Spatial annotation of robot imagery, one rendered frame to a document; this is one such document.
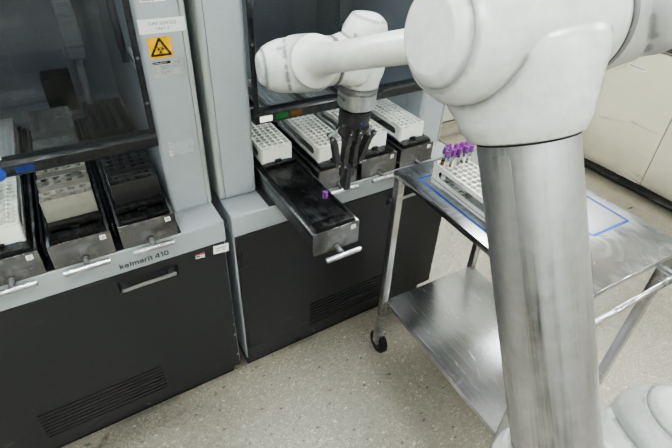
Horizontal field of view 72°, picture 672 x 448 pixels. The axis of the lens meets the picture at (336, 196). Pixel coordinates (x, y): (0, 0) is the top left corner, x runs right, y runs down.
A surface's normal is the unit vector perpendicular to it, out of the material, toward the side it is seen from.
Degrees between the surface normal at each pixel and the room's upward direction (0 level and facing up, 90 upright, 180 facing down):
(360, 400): 0
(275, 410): 0
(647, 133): 90
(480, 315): 0
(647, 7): 72
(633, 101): 90
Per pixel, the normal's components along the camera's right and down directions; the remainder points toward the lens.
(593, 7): 0.47, 0.16
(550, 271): -0.14, 0.23
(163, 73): 0.50, 0.50
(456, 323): 0.04, -0.82
